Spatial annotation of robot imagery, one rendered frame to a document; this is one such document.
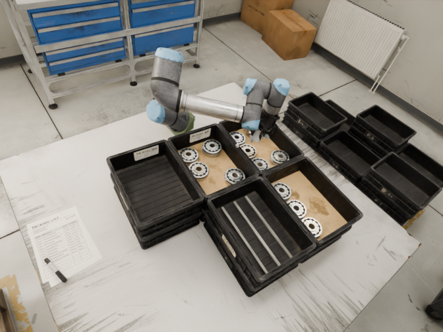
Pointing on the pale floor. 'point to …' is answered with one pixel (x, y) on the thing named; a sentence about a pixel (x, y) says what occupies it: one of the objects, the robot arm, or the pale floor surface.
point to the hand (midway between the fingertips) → (255, 138)
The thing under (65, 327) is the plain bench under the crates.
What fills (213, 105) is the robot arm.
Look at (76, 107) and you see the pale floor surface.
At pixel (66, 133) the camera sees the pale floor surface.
